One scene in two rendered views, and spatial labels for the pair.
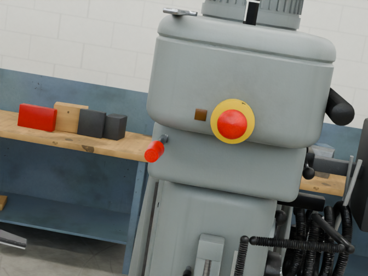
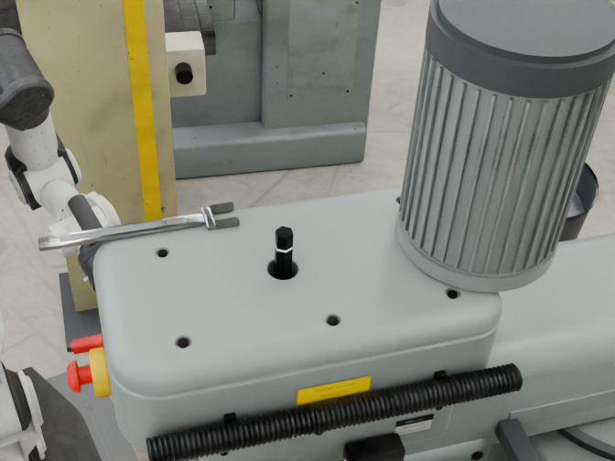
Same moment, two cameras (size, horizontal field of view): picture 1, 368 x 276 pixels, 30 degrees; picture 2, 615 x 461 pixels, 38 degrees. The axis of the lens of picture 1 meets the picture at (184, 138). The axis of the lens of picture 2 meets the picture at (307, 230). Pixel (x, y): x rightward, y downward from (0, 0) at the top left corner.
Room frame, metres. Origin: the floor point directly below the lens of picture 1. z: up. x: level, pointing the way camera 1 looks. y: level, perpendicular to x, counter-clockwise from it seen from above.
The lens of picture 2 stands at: (0.90, -0.79, 2.65)
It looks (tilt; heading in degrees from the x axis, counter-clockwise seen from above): 43 degrees down; 68
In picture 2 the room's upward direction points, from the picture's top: 4 degrees clockwise
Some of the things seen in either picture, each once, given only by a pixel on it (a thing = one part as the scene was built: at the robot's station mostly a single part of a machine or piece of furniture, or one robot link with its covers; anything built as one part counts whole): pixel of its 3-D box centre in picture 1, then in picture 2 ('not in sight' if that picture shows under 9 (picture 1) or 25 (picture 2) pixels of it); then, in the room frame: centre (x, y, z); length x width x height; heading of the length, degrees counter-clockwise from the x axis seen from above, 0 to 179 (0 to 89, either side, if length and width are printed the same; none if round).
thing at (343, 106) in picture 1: (323, 95); (340, 410); (1.18, -0.23, 1.79); 0.45 x 0.04 x 0.04; 176
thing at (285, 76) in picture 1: (241, 71); (292, 311); (1.17, -0.08, 1.81); 0.47 x 0.26 x 0.16; 176
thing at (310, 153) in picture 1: (302, 161); (353, 457); (1.22, -0.22, 1.66); 0.12 x 0.04 x 0.04; 176
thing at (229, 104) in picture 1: (232, 121); (100, 371); (0.93, -0.06, 1.76); 0.06 x 0.02 x 0.06; 86
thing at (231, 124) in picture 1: (232, 124); (80, 375); (0.91, -0.06, 1.76); 0.04 x 0.03 x 0.04; 86
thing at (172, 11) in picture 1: (178, 11); (139, 228); (1.01, 0.04, 1.89); 0.24 x 0.04 x 0.01; 177
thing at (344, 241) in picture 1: (331, 231); not in sight; (1.09, -0.26, 1.58); 0.17 x 0.01 x 0.01; 11
